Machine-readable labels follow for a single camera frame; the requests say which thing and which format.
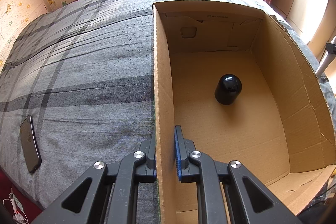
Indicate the black domed cylinder object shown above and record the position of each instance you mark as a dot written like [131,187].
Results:
[228,89]

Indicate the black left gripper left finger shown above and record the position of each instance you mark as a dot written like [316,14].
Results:
[105,193]

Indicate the brown cardboard box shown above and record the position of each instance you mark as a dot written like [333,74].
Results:
[244,133]

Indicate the grey plaid bed cover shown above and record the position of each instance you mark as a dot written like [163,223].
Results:
[85,73]

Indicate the black smartphone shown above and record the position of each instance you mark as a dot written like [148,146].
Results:
[29,145]

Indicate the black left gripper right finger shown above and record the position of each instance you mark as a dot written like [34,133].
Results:
[227,192]

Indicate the white metal pole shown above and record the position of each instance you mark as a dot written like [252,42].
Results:
[328,57]

